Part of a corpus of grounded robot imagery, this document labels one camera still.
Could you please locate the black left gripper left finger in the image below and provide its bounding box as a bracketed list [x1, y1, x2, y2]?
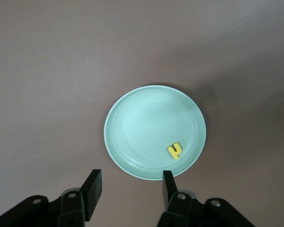
[0, 169, 103, 227]

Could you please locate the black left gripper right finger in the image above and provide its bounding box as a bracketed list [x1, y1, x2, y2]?
[156, 170, 254, 227]

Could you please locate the yellow foam letter h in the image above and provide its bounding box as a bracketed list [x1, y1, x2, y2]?
[167, 142, 182, 160]

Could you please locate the green plate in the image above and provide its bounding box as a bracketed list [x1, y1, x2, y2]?
[104, 85, 207, 182]

